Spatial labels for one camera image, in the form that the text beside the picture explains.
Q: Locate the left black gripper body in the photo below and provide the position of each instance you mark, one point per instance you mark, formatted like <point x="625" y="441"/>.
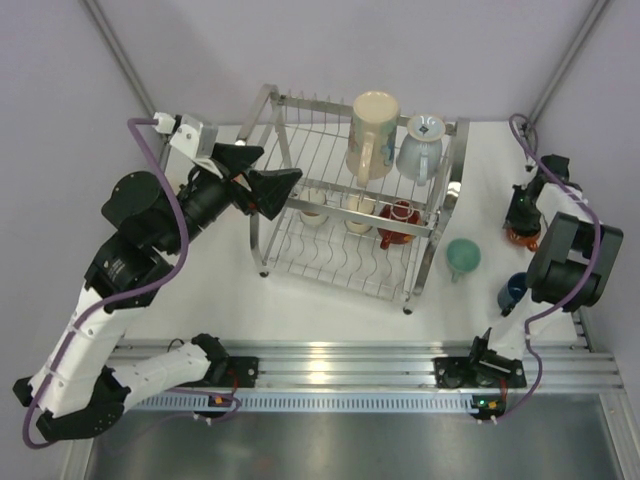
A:
<point x="206" y="196"/>

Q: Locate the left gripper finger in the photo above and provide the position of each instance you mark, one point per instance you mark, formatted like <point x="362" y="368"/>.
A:
<point x="271" y="189"/>
<point x="232" y="160"/>

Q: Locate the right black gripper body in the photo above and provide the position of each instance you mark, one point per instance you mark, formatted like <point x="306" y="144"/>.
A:
<point x="521" y="213"/>

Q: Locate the small cream steel tumbler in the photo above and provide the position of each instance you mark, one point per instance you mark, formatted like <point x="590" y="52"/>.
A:
<point x="362" y="205"/>

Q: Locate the cream floral mug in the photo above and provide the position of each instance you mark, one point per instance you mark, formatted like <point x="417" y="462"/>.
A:
<point x="372" y="136"/>

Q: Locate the light blue mug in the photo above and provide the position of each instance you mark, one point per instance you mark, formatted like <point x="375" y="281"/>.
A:
<point x="421" y="149"/>

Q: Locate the white cup orange handle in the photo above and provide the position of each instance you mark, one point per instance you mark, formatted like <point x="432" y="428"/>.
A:
<point x="400" y="212"/>

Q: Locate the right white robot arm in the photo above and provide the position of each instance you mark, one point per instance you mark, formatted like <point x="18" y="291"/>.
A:
<point x="546" y="217"/>

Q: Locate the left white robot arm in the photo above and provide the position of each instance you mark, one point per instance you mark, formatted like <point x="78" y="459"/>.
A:
<point x="76" y="394"/>

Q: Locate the stainless steel dish rack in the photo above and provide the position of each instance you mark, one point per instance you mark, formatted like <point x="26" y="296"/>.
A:
<point x="380" y="240"/>

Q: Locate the orange cup black interior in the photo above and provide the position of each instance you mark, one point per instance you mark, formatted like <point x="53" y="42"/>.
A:
<point x="528" y="242"/>

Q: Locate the mint green mug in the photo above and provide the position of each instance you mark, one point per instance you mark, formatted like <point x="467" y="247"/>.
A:
<point x="463" y="256"/>

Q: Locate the navy blue mug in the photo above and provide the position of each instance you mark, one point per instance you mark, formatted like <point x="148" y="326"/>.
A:
<point x="511" y="293"/>

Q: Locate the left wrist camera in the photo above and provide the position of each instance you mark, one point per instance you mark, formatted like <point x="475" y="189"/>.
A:
<point x="190" y="135"/>

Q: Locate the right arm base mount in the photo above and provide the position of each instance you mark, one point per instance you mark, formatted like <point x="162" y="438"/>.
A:
<point x="482" y="367"/>

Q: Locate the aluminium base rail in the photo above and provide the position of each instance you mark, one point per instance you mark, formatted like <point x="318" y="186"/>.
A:
<point x="407" y="367"/>

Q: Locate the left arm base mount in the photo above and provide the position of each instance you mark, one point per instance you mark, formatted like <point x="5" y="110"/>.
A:
<point x="241" y="372"/>

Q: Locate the white slotted cable duct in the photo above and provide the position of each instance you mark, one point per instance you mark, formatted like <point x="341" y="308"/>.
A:
<point x="257" y="402"/>

